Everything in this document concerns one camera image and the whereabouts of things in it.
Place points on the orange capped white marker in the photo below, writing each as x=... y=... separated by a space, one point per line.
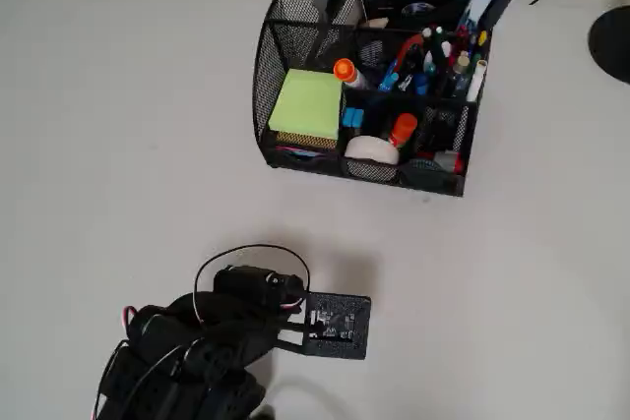
x=347 y=72

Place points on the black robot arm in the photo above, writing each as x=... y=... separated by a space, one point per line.
x=147 y=390

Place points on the black mesh desk organizer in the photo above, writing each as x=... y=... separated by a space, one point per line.
x=275 y=46

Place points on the pink paper notes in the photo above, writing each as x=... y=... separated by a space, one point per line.
x=300 y=151

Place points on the green sticky note pad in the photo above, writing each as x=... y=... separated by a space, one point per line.
x=305 y=102

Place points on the blue binder clips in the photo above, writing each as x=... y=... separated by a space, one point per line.
x=353 y=117

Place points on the orange capped glue stick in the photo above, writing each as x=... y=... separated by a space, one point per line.
x=402 y=129

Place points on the grey and red small item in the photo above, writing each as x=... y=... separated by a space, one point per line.
x=448 y=160

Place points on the blue pen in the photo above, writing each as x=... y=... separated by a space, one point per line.
x=389 y=77

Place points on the green capped pen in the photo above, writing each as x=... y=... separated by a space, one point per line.
x=429 y=63

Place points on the black round lamp base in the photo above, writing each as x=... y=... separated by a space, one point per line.
x=612 y=46

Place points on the black square camera mount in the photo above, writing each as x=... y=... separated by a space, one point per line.
x=339 y=326

